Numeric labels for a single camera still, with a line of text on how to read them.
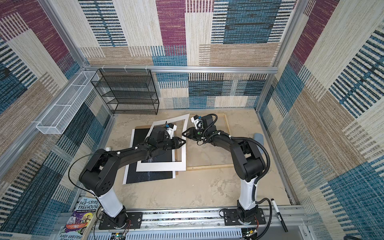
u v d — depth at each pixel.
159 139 0.75
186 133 0.91
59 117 0.73
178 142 0.83
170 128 0.84
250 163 0.52
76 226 0.70
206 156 1.22
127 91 1.11
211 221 0.74
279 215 0.74
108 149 0.96
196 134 0.83
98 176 0.48
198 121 0.88
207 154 0.97
